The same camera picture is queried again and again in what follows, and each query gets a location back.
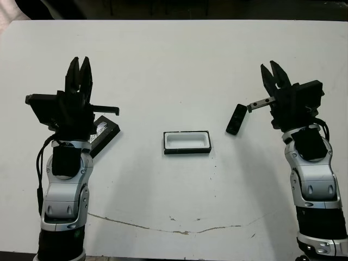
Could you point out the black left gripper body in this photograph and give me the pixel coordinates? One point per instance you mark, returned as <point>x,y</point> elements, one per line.
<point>73,117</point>

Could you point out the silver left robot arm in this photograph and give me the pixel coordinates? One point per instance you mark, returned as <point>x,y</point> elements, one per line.
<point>65,195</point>

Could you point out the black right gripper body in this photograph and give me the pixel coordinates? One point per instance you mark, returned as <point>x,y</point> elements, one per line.
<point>288,108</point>

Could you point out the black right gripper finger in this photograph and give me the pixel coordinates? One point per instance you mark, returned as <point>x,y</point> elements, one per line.
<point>267,80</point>
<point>280,76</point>

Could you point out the black box with white insert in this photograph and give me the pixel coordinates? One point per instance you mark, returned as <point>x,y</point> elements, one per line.
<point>187,151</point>

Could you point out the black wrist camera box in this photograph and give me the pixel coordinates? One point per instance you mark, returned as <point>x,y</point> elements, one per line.
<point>43,106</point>
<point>311,92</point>

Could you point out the black camera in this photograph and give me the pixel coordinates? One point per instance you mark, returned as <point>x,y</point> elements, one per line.
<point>236,119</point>

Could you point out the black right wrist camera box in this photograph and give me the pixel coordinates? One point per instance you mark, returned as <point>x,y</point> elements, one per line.
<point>311,92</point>

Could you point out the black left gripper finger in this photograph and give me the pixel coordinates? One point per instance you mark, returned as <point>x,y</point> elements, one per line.
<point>72,76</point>
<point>87,79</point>

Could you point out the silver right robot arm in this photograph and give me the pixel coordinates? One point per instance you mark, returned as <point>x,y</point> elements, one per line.
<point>315,179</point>

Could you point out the black box lid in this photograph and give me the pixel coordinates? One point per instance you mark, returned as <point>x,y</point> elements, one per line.
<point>106,133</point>

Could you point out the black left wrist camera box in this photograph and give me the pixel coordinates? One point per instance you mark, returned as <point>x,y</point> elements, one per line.
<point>43,106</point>

